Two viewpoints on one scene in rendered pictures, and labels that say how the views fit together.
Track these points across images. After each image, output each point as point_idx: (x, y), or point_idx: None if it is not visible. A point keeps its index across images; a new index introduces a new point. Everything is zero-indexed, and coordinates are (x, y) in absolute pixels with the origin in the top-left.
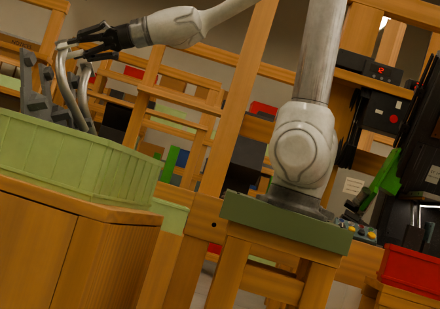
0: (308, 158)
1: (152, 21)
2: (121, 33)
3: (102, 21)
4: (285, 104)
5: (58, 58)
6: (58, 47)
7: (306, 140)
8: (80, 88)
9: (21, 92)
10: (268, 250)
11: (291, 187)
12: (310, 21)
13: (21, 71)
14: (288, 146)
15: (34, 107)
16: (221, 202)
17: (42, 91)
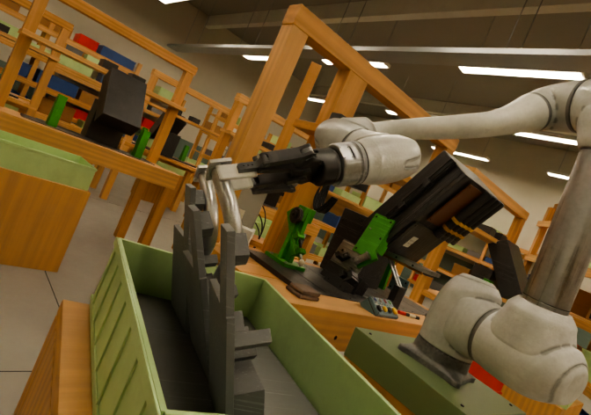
0: (580, 394)
1: (376, 160)
2: (330, 170)
3: (308, 147)
4: (540, 312)
5: (232, 204)
6: (222, 176)
7: (587, 377)
8: (212, 216)
9: (229, 330)
10: (332, 343)
11: (465, 360)
12: (589, 219)
13: (229, 283)
14: (571, 386)
15: (244, 347)
16: (306, 309)
17: (198, 261)
